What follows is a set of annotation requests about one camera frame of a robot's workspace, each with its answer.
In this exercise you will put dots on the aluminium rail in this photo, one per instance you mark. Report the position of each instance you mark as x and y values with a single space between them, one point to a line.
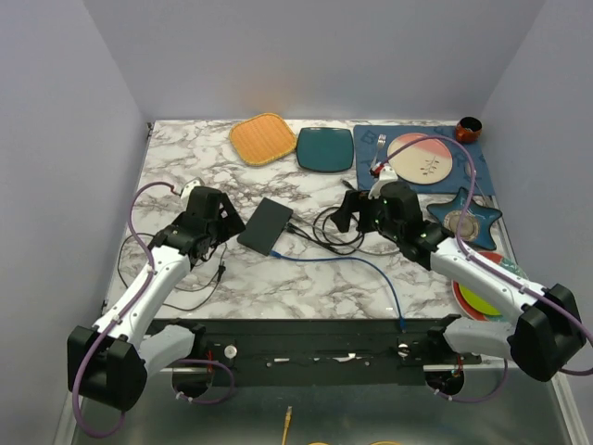
569 410

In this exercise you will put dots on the blue placemat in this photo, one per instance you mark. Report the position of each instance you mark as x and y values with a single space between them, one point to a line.
365 138

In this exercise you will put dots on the pink and cream plate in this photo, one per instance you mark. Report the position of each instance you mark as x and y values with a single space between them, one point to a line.
426 162

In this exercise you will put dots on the teal patterned plate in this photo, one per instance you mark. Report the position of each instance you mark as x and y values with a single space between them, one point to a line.
512 267

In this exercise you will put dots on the black mounting base plate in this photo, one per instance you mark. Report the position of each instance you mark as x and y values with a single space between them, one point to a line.
305 353

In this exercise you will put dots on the orange woven square mat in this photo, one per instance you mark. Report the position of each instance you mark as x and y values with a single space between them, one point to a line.
262 139

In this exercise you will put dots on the silver fork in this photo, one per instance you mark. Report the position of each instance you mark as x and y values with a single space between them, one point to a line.
376 164

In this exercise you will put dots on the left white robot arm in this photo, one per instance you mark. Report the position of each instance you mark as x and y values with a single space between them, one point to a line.
111 361

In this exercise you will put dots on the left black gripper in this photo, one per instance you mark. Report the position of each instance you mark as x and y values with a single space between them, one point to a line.
232 224

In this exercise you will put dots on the black network switch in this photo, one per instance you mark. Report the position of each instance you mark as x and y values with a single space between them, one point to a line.
265 226

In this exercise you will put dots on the red lacquer cup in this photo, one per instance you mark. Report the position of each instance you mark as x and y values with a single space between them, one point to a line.
468 130

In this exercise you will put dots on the teal square plate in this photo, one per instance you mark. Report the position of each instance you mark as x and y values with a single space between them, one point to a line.
325 149

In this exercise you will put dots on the lime green plate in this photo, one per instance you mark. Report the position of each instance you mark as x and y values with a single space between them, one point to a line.
477 302

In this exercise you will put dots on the blue star-shaped dish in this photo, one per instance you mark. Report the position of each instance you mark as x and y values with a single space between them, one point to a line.
475 226

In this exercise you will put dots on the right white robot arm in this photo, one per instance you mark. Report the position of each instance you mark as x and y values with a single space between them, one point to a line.
541 328

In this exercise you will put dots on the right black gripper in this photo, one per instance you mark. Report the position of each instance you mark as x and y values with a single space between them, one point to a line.
352 203

